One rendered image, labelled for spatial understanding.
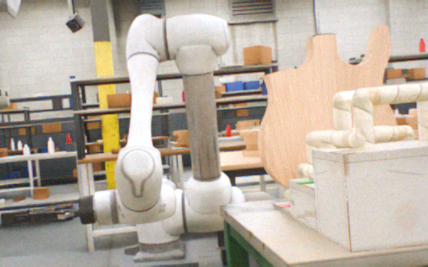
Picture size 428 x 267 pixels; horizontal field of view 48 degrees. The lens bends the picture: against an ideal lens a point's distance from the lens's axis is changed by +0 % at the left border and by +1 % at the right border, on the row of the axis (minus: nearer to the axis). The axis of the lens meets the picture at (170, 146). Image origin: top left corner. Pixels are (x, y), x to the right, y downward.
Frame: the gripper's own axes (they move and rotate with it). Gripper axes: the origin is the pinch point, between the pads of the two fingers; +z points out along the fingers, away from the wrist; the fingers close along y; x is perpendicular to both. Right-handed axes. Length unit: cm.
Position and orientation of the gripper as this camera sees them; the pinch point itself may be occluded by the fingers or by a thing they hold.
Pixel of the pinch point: (15, 217)
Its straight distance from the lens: 129.0
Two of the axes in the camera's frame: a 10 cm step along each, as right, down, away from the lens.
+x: -0.9, -9.9, -0.6
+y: -0.9, -0.5, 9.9
